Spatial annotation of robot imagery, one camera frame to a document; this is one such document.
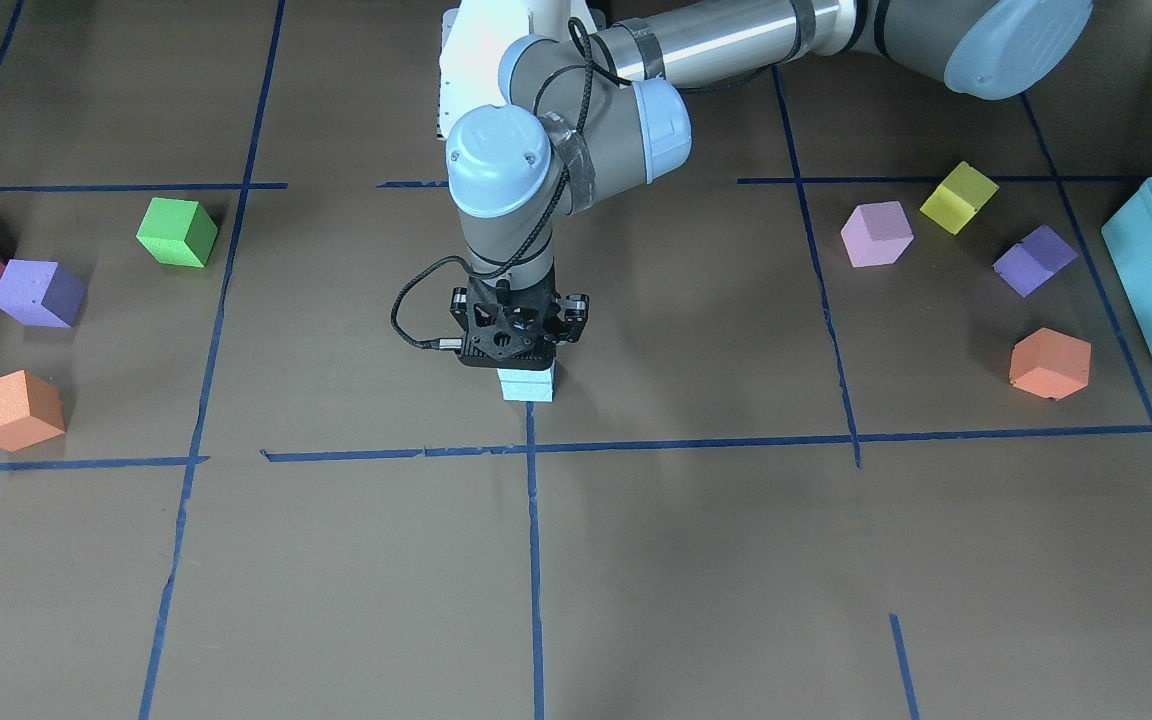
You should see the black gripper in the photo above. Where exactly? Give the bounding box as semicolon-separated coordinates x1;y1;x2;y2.
449;275;589;372

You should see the blue foam block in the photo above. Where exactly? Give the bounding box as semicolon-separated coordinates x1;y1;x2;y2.
497;366;556;404

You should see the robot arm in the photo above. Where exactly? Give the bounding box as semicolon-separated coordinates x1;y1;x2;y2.
417;1;1093;372

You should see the green foam block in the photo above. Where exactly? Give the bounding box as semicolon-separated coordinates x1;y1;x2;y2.
134;197;218;268

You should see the pink foam block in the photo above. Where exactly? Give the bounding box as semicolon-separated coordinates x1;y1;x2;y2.
840;200;915;268

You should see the purple foam block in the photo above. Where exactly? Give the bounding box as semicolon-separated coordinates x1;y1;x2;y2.
992;225;1079;300
0;259;88;328

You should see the yellow foam block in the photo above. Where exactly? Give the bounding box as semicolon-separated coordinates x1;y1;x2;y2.
920;161;998;234

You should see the orange foam block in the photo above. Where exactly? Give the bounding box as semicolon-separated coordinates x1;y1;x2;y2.
1007;327;1092;400
0;370;67;452

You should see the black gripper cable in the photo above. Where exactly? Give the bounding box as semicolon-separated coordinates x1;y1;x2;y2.
391;17;637;353

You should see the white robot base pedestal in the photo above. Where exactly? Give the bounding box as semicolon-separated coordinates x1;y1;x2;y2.
435;1;607;141

